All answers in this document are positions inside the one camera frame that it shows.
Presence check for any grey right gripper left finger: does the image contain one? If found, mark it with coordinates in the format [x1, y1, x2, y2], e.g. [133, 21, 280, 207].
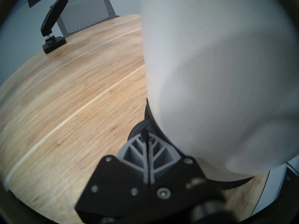
[75, 129, 150, 219]

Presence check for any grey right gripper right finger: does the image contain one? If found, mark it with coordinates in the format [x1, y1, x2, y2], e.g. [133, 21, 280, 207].
[149, 131, 208, 212]

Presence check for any black trash can pedal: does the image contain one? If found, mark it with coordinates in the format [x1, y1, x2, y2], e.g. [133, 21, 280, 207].
[128, 123, 164, 143]

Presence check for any white pedal trash can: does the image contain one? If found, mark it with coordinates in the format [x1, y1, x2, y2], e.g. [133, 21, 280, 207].
[140, 0, 299, 196]

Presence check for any silver table power outlet box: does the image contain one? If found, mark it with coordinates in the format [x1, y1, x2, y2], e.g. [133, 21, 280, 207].
[253, 156, 299, 216]

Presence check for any grey mesh office chair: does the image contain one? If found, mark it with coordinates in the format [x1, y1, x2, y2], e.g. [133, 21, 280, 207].
[57, 0, 116, 38]

